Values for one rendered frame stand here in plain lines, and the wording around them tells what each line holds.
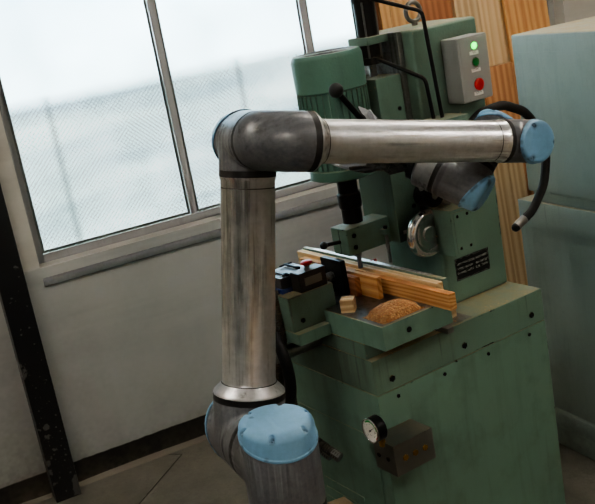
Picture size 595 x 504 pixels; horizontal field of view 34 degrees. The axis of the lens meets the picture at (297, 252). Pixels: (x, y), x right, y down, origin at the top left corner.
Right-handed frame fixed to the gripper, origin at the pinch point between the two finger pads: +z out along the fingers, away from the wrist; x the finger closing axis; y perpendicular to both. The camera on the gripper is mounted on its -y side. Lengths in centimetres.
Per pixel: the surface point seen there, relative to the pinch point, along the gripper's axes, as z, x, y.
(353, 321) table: -20.5, 35.4, -16.3
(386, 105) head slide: -2.4, -15.4, -10.9
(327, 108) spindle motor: 7.0, -5.0, -1.6
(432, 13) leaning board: 41, -112, -141
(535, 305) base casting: -54, 4, -49
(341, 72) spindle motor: 7.0, -13.0, 2.7
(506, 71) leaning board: 6, -110, -160
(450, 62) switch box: -11.2, -32.5, -10.9
